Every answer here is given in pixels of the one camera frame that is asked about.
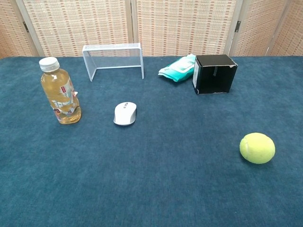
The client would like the yellow tennis ball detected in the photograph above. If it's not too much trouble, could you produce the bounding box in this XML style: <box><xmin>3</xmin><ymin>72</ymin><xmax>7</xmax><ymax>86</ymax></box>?
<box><xmin>239</xmin><ymin>132</ymin><xmax>276</xmax><ymax>165</ymax></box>

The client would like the black cardboard box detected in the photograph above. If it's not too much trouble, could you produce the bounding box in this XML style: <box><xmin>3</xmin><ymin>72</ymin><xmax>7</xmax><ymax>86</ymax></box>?
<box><xmin>192</xmin><ymin>54</ymin><xmax>239</xmax><ymax>96</ymax></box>

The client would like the white computer mouse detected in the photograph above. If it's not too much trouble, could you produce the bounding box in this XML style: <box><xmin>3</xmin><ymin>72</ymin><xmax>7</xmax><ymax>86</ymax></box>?
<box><xmin>113</xmin><ymin>102</ymin><xmax>137</xmax><ymax>126</ymax></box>

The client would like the blue carpet table cover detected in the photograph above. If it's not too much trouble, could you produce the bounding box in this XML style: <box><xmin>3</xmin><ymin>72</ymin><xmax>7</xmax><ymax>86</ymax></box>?
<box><xmin>0</xmin><ymin>55</ymin><xmax>303</xmax><ymax>227</ymax></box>

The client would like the green wet wipes pack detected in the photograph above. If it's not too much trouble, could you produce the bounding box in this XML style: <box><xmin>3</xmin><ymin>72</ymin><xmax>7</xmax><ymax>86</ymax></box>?
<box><xmin>158</xmin><ymin>54</ymin><xmax>197</xmax><ymax>83</ymax></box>

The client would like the woven bamboo folding screen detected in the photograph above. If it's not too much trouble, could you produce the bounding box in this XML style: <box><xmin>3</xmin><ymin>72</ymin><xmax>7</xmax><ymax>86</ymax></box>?
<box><xmin>0</xmin><ymin>0</ymin><xmax>303</xmax><ymax>60</ymax></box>

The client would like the yellow tea bottle white cap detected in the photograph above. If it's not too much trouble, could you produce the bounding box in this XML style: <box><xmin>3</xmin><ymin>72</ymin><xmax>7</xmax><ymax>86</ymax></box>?
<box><xmin>38</xmin><ymin>56</ymin><xmax>82</xmax><ymax>125</ymax></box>

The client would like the white wire mesh shelf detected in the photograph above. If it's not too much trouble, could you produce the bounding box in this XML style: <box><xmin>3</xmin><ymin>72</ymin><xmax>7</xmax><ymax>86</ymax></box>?
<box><xmin>82</xmin><ymin>42</ymin><xmax>145</xmax><ymax>82</ymax></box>

